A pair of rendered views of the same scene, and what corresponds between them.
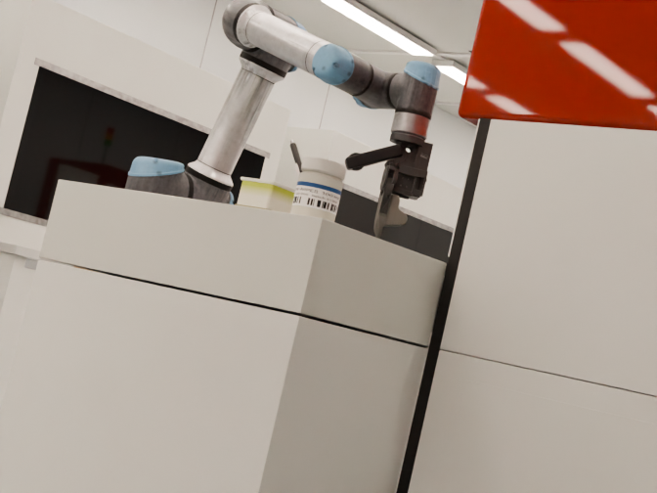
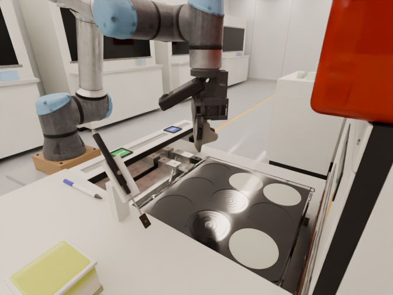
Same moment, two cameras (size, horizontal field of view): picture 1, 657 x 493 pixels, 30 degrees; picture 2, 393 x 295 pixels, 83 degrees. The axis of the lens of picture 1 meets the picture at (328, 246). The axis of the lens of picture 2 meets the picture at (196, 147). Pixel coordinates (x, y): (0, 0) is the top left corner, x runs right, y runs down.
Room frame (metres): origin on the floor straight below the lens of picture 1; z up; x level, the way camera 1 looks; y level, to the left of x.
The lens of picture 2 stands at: (1.91, -0.04, 1.28)
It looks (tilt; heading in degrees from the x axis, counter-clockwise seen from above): 25 degrees down; 355
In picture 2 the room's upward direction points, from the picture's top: straight up
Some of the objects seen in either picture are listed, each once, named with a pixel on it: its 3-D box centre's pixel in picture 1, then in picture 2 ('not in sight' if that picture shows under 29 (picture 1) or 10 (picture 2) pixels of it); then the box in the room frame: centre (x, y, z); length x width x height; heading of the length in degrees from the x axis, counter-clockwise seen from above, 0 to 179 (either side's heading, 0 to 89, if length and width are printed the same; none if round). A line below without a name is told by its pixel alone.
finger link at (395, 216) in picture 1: (392, 217); (206, 137); (2.43, -0.11, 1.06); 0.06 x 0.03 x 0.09; 94
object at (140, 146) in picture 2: not in sight; (150, 158); (2.66, 0.07, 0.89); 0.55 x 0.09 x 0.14; 141
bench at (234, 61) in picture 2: not in sight; (224, 52); (9.58, -1.62, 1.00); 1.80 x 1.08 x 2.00; 141
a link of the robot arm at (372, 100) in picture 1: (375, 87); (167, 23); (2.51, -0.02, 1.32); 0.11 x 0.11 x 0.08; 46
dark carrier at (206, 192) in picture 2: not in sight; (229, 201); (2.38, -0.17, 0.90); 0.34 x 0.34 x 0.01; 51
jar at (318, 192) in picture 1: (318, 192); not in sight; (1.90, 0.03, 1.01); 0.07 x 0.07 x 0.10
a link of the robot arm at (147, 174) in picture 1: (154, 186); (58, 112); (2.76, 0.41, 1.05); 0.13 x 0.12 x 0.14; 136
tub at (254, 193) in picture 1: (265, 201); (58, 286); (2.10, 0.12, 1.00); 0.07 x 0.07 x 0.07; 53
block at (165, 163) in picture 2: not in sight; (169, 164); (2.59, 0.00, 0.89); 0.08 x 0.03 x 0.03; 51
